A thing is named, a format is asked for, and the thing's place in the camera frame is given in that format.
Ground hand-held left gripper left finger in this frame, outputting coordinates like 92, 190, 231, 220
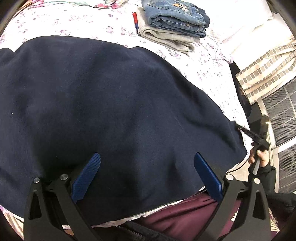
23, 153, 102, 241

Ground folded grey pants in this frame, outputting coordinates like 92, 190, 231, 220
136, 6, 200, 53

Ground folded blue jeans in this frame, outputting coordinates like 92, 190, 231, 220
141, 0, 210, 38

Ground metal mesh grille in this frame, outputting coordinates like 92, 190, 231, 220
261, 79, 296, 193

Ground beige checkered cloth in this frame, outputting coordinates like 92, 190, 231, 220
236, 39, 296, 105

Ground navy blue pants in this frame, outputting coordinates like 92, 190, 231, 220
0, 36, 248, 226

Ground person's maroon trousers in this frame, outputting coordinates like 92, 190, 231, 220
136, 193, 273, 241

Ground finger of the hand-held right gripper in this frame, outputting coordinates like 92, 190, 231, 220
237, 126, 258, 142

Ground white pillow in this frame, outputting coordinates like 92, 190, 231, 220
206, 0, 273, 63

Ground person's right hand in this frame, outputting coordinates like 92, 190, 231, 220
248, 148, 270, 168

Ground person's black jacket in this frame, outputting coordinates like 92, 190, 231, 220
92, 221, 183, 241

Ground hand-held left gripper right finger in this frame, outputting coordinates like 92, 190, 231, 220
194, 152, 271, 241

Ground person's right forearm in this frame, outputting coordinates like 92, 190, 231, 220
248, 162, 296, 223

